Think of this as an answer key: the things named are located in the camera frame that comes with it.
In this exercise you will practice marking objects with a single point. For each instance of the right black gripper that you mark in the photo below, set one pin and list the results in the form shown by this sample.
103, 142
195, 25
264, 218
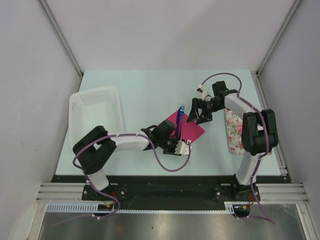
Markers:
194, 114

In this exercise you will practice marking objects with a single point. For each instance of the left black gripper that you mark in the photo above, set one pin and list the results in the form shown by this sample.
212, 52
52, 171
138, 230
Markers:
172, 151

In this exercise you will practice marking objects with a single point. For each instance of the pink paper napkin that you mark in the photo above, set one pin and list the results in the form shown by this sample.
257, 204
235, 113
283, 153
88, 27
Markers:
190, 131

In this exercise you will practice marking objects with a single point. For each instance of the blue metallic fork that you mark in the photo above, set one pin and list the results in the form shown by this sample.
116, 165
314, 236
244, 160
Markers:
179, 121

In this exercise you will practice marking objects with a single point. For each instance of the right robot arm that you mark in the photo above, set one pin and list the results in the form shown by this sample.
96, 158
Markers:
259, 133

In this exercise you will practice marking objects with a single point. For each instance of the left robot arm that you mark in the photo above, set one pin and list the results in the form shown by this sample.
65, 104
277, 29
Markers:
95, 148

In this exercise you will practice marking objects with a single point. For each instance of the floral cloth mat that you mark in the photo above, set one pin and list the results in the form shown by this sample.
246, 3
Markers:
233, 124

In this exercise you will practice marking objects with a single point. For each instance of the white plastic basket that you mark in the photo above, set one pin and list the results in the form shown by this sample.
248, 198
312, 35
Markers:
91, 108

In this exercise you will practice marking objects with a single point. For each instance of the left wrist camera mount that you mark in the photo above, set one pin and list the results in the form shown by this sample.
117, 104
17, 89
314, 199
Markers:
183, 147

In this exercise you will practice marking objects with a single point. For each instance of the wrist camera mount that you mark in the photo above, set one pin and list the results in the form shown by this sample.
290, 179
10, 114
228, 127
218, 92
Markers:
183, 147
205, 95

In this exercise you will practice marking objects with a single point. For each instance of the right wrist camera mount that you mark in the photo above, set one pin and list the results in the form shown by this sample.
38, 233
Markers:
205, 95

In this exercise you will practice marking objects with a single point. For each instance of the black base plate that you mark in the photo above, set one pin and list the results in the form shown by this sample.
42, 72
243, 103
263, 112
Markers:
173, 193

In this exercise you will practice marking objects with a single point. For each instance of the aluminium frame rail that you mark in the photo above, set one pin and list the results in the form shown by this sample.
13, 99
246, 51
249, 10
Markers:
60, 192

